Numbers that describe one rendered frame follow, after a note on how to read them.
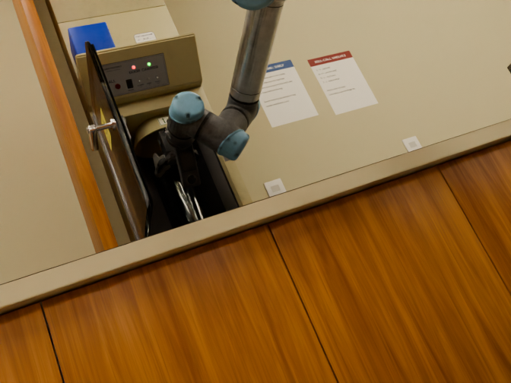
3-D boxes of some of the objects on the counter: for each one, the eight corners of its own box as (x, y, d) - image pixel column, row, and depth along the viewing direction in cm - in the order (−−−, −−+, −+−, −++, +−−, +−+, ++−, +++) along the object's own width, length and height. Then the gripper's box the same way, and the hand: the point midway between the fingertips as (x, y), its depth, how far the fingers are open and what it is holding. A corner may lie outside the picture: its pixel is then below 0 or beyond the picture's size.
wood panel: (117, 317, 158) (1, -31, 199) (126, 313, 159) (9, -33, 200) (113, 276, 114) (-34, -160, 155) (127, 272, 115) (-23, -160, 156)
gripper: (203, 109, 135) (192, 144, 154) (143, 124, 130) (140, 159, 149) (214, 138, 133) (203, 170, 152) (154, 154, 128) (150, 185, 146)
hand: (175, 172), depth 149 cm, fingers closed on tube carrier, 10 cm apart
